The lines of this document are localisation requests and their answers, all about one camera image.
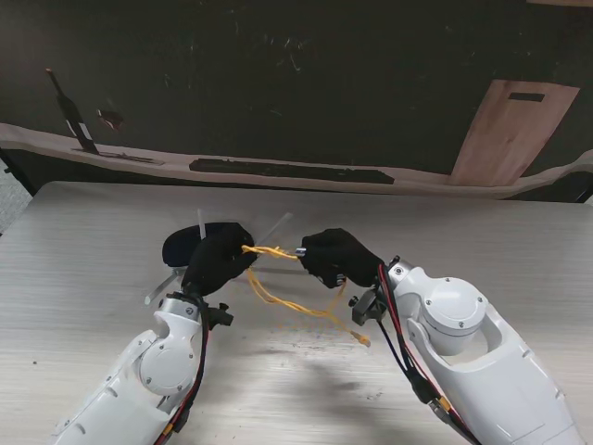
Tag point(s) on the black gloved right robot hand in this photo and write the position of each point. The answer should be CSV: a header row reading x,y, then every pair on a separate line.
x,y
338,255

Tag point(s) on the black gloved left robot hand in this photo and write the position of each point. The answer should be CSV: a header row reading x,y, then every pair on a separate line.
x,y
218,259

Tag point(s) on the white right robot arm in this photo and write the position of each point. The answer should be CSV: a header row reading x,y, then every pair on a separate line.
x,y
454,306

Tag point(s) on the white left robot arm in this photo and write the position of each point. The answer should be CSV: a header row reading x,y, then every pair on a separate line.
x,y
167,366

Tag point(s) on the beige backdrop ledge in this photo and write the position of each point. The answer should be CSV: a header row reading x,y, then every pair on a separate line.
x,y
417,187

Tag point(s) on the dark wine bottle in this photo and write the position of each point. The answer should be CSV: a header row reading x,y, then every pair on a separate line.
x,y
74,116

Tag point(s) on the wooden cutting board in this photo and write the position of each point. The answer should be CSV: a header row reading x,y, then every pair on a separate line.
x,y
509,134

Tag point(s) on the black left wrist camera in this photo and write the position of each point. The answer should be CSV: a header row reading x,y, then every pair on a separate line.
x,y
220,317

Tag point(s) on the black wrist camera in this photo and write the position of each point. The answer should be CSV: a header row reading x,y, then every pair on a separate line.
x,y
366,308
220,317

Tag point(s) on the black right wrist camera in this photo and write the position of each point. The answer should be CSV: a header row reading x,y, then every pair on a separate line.
x,y
366,308

